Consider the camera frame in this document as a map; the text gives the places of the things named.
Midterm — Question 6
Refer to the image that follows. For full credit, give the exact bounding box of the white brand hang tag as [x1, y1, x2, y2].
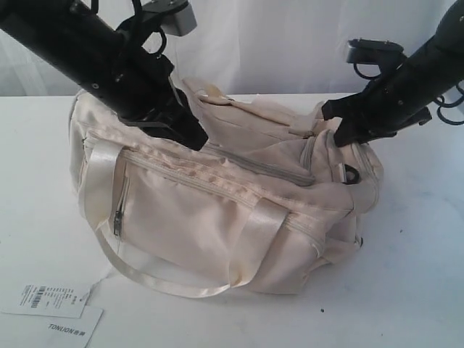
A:
[27, 306, 104, 348]

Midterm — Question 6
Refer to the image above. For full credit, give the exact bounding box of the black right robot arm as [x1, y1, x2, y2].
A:
[321, 1, 463, 147]

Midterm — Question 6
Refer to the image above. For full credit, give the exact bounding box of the cream satin duffel bag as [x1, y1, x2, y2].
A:
[68, 78, 384, 298]

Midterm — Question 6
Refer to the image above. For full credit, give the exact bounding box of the white barcode hang tag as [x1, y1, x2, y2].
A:
[1, 281, 91, 318]

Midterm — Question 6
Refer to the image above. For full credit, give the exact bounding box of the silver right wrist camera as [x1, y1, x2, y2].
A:
[345, 38, 404, 65]

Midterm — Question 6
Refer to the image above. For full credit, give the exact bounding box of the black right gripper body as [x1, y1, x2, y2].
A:
[347, 57, 434, 138]

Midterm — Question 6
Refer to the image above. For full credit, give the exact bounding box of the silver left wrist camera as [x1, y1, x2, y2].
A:
[142, 0, 197, 37]

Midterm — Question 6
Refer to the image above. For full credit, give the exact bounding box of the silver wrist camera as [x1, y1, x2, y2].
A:
[142, 0, 197, 37]
[345, 38, 404, 65]

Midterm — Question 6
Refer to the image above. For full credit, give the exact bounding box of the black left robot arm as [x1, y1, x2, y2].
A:
[1, 1, 208, 150]

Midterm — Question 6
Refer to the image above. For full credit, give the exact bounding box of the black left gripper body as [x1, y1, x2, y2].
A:
[81, 44, 189, 131]

